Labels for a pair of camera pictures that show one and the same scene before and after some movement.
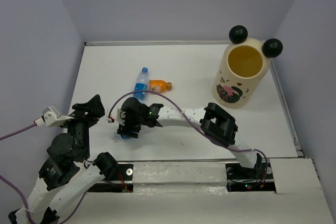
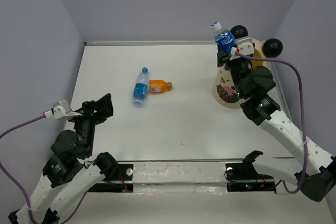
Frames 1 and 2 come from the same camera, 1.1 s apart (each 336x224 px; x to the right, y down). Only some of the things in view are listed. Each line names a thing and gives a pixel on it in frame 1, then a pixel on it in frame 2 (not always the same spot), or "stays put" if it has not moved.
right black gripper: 126,128 → 226,59
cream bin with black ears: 242,68 stays put
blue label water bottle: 127,138 → 225,39
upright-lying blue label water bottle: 142,82 stays put
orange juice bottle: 159,85 stays put
